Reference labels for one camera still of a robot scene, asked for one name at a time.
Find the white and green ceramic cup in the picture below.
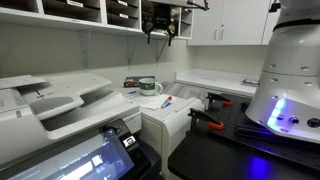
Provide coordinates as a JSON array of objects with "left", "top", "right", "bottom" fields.
[{"left": 138, "top": 77, "right": 164, "bottom": 97}]

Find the white shelf bracket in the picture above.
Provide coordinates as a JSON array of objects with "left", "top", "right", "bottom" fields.
[{"left": 155, "top": 37, "right": 170, "bottom": 64}]

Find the white wall cabinet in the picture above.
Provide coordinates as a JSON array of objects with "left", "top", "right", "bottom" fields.
[{"left": 187, "top": 0, "right": 282, "bottom": 47}]

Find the white marker pen red cap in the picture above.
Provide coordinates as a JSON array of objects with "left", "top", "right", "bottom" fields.
[{"left": 160, "top": 95, "right": 174, "bottom": 109}]

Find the white counter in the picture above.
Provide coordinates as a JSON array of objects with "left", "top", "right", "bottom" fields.
[{"left": 174, "top": 68, "right": 260, "bottom": 98}]

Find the white printed instruction paper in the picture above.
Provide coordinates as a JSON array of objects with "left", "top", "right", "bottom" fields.
[{"left": 127, "top": 92, "right": 172, "bottom": 111}]

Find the black clamp orange handle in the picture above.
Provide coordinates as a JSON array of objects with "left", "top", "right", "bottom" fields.
[
  {"left": 205, "top": 92, "right": 234, "bottom": 110},
  {"left": 187, "top": 107, "right": 225, "bottom": 132}
]

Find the dark brown cardboard box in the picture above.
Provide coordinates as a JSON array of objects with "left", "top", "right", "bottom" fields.
[{"left": 123, "top": 75, "right": 156, "bottom": 89}]

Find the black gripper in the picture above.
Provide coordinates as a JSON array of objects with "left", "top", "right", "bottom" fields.
[{"left": 145, "top": 3, "right": 178, "bottom": 47}]

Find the copier touchscreen control panel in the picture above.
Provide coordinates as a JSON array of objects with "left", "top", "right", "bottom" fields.
[{"left": 0, "top": 117, "right": 152, "bottom": 180}]

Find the white wall mail-slot shelf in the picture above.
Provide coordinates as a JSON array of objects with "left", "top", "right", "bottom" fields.
[{"left": 0, "top": 0, "right": 194, "bottom": 41}]

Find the large white office copier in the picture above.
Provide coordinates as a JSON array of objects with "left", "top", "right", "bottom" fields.
[{"left": 0, "top": 72, "right": 143, "bottom": 168}]

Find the small stack on counter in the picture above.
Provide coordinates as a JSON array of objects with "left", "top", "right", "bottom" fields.
[{"left": 240, "top": 77, "right": 260, "bottom": 88}]

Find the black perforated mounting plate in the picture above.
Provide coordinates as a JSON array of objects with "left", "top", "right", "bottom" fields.
[{"left": 205, "top": 92, "right": 320, "bottom": 172}]

